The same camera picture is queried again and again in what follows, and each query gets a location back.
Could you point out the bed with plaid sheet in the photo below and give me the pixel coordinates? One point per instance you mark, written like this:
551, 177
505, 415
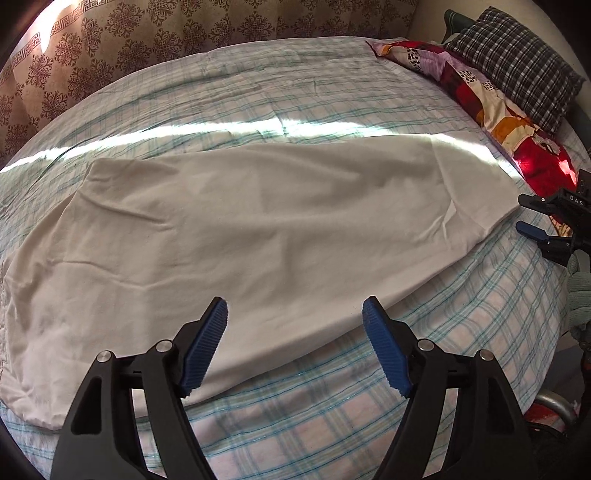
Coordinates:
323, 429

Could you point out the beige pants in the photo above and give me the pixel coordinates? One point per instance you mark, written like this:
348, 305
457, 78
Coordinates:
254, 221

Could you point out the dark plaid pillow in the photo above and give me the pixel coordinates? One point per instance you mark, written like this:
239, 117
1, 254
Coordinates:
517, 64

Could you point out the metal tube frame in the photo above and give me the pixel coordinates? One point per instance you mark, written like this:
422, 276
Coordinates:
554, 398

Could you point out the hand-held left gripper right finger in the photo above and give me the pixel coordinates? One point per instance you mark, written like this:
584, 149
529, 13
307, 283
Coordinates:
385, 350

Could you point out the dark green headboard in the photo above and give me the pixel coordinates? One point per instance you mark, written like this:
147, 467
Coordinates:
455, 23

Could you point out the floral patterned curtain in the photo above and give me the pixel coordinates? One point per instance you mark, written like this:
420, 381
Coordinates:
184, 27

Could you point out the colourful patchwork pillow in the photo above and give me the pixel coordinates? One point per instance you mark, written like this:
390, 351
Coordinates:
485, 106

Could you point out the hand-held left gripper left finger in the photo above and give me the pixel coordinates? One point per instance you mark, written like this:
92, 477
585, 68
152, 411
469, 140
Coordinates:
207, 346

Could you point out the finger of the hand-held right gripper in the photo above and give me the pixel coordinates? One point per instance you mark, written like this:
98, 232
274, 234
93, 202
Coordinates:
531, 230
538, 201

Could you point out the person's right hand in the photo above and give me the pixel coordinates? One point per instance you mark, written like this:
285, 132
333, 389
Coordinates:
579, 295

